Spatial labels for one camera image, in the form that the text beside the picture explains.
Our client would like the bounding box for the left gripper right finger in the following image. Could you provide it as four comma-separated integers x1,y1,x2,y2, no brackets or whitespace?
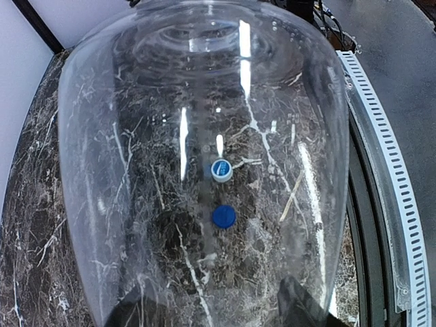
277,276,346,327

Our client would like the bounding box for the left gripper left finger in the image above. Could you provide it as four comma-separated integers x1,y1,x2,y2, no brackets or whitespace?
104,287,160,327

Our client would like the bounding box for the white bottle cap blue top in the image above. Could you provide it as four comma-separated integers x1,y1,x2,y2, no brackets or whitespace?
211,159,233,183

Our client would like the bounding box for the clear unlabeled plastic bottle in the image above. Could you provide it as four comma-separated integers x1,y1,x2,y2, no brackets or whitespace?
57,1,349,326

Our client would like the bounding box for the black front frame rail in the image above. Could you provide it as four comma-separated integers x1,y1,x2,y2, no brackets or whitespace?
347,109,389,326

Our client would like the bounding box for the white slotted cable duct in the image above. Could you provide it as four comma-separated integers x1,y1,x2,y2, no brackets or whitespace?
337,51,432,326

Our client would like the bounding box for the right black frame post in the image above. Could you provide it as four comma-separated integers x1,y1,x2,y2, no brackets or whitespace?
12,0,65,55

